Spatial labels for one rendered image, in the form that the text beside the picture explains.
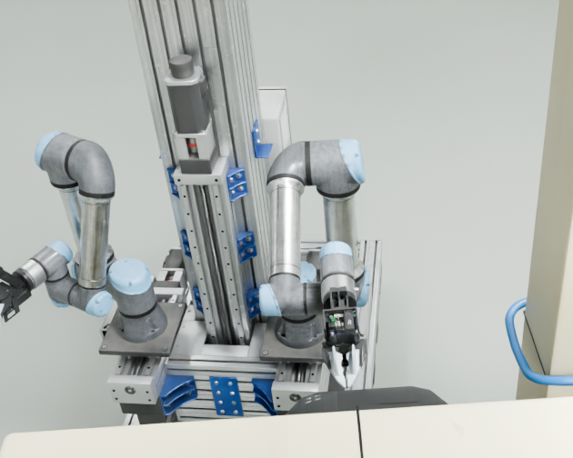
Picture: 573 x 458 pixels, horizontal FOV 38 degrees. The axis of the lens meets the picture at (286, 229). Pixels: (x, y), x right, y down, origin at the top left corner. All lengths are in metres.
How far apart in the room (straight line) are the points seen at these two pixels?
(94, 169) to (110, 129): 2.96
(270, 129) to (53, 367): 1.60
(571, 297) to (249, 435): 0.40
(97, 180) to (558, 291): 1.49
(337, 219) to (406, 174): 2.26
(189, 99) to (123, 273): 0.60
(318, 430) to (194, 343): 1.81
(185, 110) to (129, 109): 3.24
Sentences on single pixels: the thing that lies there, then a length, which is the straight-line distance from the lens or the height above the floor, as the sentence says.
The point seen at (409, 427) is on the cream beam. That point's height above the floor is 1.78.
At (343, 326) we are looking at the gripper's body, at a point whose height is 1.29.
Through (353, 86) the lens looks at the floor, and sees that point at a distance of 5.30.
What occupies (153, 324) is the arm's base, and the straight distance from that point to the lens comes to 2.55.
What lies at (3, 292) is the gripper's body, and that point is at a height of 1.07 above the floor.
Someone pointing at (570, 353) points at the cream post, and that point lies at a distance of 1.07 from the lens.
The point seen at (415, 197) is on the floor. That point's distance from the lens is 4.26.
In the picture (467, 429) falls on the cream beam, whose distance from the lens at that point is 0.87.
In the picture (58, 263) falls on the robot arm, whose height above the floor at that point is 1.04.
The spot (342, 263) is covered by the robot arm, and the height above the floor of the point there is 1.30.
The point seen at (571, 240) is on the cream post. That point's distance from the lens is 0.95.
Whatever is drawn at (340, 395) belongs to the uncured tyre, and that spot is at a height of 1.42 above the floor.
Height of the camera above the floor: 2.46
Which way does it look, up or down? 37 degrees down
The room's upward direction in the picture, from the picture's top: 7 degrees counter-clockwise
